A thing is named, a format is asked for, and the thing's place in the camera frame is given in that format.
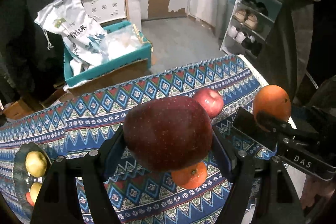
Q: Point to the white shoe rack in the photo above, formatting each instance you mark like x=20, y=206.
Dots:
x=249, y=26

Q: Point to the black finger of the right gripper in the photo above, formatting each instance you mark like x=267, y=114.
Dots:
x=245, y=123
x=269, y=123

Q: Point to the large dark red apple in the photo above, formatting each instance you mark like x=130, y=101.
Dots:
x=168, y=134

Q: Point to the black hanging coat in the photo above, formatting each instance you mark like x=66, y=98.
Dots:
x=33, y=59

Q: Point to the teal cardboard box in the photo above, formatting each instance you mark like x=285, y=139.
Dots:
x=142, y=53

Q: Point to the person's hand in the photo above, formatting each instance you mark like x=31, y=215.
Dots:
x=316, y=194

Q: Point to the white storage basket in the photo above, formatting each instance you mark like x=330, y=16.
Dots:
x=105, y=10

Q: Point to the clear plastic bag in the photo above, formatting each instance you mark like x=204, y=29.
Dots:
x=122, y=42

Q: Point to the red apple far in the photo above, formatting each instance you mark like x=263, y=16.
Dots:
x=210, y=100

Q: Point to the yellow green pear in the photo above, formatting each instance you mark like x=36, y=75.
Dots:
x=34, y=191

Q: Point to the dark glass plate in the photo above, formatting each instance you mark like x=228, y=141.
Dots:
x=23, y=180

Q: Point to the brown cardboard box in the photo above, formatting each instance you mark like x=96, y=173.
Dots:
x=19, y=109

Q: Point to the orange persimmon fruit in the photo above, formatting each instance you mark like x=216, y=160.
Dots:
x=273, y=100

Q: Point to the orange tangerine near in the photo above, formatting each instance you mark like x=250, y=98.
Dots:
x=190, y=177

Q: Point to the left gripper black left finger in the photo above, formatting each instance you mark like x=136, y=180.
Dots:
x=58, y=201

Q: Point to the blue patterned cloth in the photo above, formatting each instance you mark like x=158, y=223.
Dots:
x=73, y=128

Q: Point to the white rice bag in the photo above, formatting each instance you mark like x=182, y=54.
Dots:
x=83, y=37

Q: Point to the small orange tangerine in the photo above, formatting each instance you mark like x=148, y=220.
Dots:
x=29, y=199

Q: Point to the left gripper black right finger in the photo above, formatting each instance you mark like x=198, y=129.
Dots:
x=278, y=201

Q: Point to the yellow apple on plate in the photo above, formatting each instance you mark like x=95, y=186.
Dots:
x=36, y=164

